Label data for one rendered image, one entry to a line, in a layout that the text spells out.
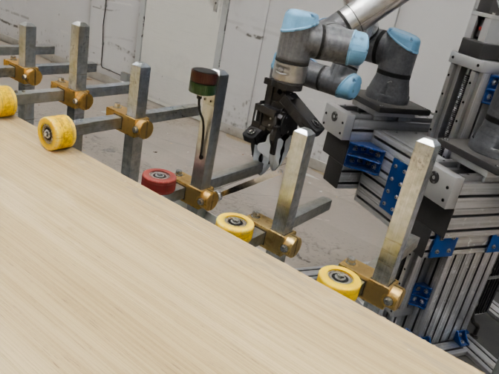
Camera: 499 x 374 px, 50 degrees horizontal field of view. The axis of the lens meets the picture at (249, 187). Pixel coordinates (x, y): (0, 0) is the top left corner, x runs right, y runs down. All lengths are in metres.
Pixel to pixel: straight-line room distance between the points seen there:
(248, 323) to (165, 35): 4.26
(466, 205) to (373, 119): 0.51
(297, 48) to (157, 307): 0.63
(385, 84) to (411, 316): 0.84
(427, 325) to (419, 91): 2.04
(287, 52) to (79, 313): 0.68
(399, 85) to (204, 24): 2.96
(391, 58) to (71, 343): 1.43
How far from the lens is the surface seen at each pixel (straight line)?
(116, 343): 0.78
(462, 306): 2.17
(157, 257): 0.97
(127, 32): 5.29
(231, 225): 1.09
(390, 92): 1.90
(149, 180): 1.24
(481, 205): 1.58
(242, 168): 1.52
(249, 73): 4.40
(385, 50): 1.90
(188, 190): 1.33
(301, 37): 1.18
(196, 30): 4.72
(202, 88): 1.19
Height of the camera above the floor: 1.41
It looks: 23 degrees down
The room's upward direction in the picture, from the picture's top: 11 degrees clockwise
